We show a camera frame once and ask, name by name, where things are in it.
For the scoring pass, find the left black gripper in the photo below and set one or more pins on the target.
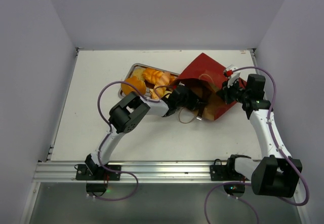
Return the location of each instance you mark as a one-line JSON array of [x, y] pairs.
[[195, 101]]

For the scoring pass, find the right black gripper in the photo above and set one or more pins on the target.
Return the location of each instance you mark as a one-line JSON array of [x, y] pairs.
[[226, 94]]

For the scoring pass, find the fake baguette loaf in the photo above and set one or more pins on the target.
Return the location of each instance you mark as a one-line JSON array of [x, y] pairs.
[[160, 86]]

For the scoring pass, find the braided orange bread loaf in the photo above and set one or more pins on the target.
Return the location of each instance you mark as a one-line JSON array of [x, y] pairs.
[[157, 77]]

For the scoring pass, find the red brown paper bag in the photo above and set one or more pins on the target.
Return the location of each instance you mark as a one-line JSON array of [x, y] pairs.
[[206, 72]]

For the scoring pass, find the round orange bun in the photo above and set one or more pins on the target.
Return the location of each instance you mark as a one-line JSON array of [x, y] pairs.
[[134, 84]]

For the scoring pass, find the seeded bread slice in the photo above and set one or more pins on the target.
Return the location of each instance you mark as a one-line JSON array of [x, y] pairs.
[[138, 72]]

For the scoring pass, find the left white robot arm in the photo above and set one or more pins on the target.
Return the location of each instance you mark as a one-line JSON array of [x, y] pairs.
[[124, 117]]

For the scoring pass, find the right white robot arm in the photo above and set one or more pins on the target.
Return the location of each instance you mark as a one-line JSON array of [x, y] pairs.
[[277, 173]]

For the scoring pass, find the stainless steel tray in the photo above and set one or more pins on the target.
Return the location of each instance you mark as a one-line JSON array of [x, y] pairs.
[[149, 86]]

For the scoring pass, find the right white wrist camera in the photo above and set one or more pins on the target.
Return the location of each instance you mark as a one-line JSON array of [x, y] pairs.
[[231, 75]]

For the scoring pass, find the aluminium mounting rail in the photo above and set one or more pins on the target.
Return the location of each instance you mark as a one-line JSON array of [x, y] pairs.
[[145, 171]]

